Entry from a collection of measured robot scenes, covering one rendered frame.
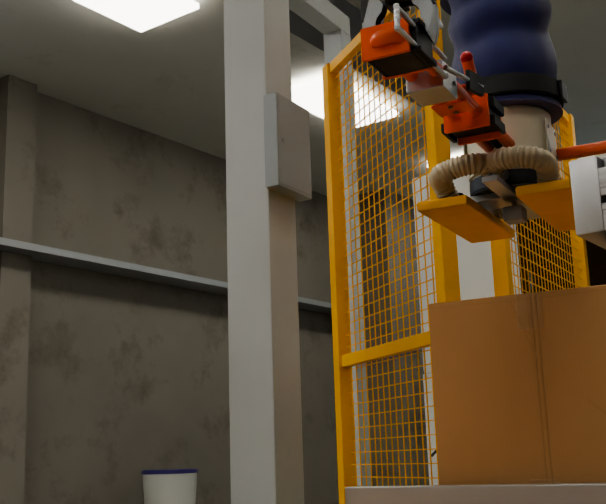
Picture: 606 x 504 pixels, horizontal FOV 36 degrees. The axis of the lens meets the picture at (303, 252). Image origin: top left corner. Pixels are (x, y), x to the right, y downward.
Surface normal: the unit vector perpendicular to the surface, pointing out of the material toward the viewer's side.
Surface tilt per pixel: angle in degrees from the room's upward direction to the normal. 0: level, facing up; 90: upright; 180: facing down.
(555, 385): 90
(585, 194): 90
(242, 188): 90
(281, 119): 90
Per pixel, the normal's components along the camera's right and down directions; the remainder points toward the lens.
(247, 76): -0.51, -0.17
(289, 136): 0.86, -0.14
